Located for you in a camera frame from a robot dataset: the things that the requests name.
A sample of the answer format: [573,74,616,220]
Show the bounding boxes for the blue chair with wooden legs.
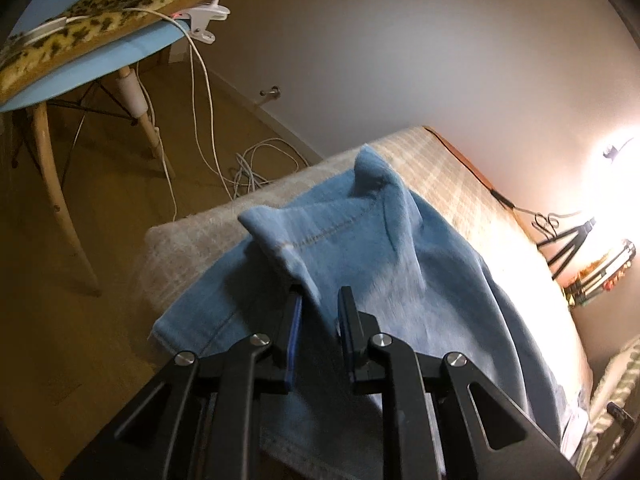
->
[0,0,201,298]

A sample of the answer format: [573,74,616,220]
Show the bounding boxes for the white clip-on desk lamp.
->
[172,0,253,43]

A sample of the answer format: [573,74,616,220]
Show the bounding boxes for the orange wooden bed ledge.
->
[422,125,551,243]

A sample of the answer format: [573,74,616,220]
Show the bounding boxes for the black cable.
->
[492,187,563,242]

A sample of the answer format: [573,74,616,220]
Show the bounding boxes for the blue denim pants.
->
[150,144,573,480]

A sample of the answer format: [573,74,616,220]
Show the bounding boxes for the striped pillow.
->
[582,337,640,461]

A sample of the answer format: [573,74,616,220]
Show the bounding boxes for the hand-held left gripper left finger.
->
[60,285,306,480]

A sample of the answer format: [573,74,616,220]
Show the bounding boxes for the leopard print cushion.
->
[0,0,228,103]

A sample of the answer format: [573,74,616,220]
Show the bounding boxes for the black tripod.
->
[537,216,599,282]

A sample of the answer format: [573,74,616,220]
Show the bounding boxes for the bright ring light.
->
[582,129,640,243]

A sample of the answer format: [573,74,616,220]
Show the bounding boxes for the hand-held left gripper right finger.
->
[335,286,586,480]

